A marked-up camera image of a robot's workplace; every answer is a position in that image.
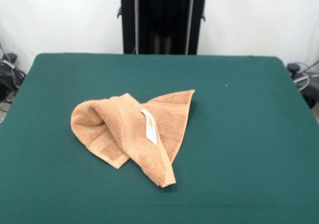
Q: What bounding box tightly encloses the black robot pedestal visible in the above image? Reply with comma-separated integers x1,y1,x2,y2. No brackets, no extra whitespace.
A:
116,0,217,55

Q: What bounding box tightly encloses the dark green table cloth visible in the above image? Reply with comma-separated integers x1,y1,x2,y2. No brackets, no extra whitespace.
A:
0,52,319,224

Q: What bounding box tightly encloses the tan terry towel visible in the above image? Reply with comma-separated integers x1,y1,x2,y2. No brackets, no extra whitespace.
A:
70,89,196,188

